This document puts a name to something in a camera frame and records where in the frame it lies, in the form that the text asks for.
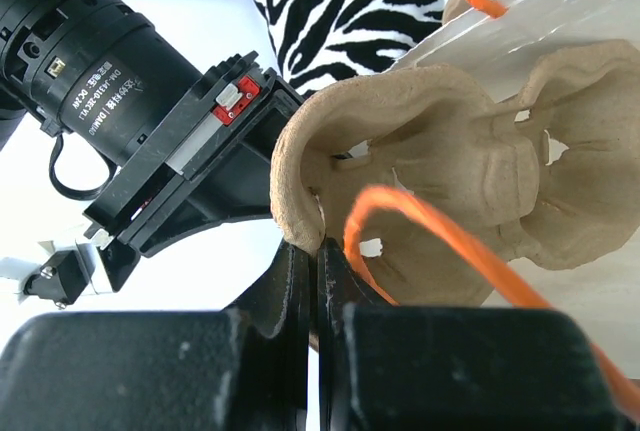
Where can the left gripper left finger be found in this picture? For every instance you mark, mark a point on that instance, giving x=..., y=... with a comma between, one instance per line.
x=241, y=368

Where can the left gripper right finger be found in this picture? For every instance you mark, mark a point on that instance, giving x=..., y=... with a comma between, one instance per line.
x=384, y=367

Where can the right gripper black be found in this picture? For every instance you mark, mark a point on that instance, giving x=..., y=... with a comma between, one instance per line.
x=206, y=164

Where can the kraft paper gift bag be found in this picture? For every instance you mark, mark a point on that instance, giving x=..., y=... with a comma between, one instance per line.
x=499, y=55

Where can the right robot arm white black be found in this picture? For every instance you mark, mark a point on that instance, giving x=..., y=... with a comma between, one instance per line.
x=95, y=68

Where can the zebra print pillow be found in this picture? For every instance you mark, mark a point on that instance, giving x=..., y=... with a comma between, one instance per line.
x=319, y=42

